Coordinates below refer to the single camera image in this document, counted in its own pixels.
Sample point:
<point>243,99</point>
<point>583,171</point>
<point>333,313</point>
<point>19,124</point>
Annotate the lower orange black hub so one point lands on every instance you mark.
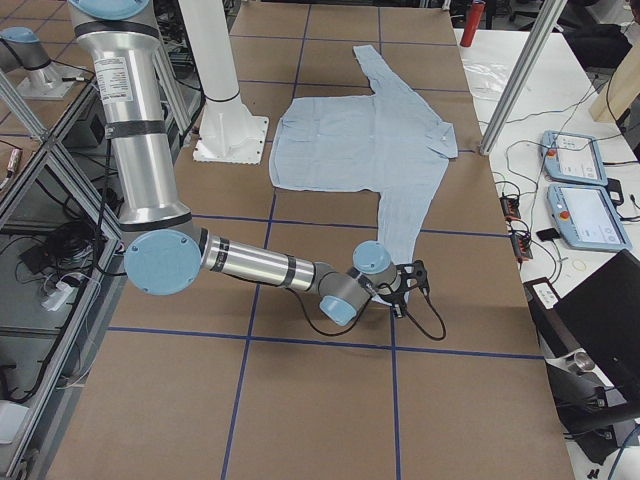
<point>521,245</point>

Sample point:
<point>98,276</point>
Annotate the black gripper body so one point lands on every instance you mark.
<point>392,296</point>

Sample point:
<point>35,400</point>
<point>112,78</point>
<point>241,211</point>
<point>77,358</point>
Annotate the upper teach pendant tablet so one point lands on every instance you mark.
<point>572,158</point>

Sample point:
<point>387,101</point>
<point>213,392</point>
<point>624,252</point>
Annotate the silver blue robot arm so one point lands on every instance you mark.
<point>165,250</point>

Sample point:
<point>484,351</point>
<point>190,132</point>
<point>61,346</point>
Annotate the upper orange black hub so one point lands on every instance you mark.
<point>510,207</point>

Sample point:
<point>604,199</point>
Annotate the white power strip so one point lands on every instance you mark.
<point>57,297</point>

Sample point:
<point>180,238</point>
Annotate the grey electronics box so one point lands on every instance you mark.
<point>89,129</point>

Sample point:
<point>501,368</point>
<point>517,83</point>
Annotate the aluminium frame post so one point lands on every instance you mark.
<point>536,40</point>

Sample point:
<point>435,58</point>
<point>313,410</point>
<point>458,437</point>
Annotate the light blue button-up shirt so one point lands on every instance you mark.
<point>390,142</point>

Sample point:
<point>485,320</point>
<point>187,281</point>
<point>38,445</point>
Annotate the teach pendant tablet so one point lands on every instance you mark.
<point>585,218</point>
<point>572,158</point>

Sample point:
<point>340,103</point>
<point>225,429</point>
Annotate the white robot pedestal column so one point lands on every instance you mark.
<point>228,131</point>

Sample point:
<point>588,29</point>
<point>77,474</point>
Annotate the wooden board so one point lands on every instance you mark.
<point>620,91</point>

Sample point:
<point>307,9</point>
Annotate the black laptop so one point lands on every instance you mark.
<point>602,313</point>

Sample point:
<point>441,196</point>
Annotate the lower teach pendant tablet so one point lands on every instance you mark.
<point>585,218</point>

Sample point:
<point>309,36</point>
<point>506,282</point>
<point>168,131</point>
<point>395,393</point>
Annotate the clear plastic bag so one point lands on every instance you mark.
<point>486,80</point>

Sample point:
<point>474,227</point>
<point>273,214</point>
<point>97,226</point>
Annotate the orange black hub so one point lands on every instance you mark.
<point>510,207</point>
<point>521,245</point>

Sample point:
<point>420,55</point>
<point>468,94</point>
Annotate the red cylinder bottle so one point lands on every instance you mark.
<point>472,22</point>

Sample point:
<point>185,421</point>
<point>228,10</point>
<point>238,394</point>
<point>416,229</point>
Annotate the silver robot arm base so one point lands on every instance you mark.
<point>22,49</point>

